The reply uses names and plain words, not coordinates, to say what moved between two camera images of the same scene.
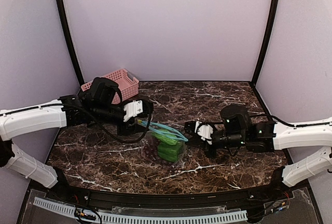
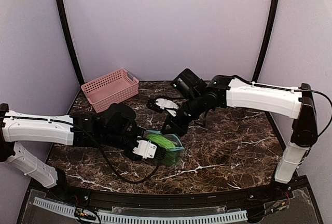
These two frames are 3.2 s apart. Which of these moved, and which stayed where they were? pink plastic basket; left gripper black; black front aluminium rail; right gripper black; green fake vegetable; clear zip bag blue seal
Moved: green fake vegetable; left gripper black; clear zip bag blue seal; right gripper black
Stayed: pink plastic basket; black front aluminium rail
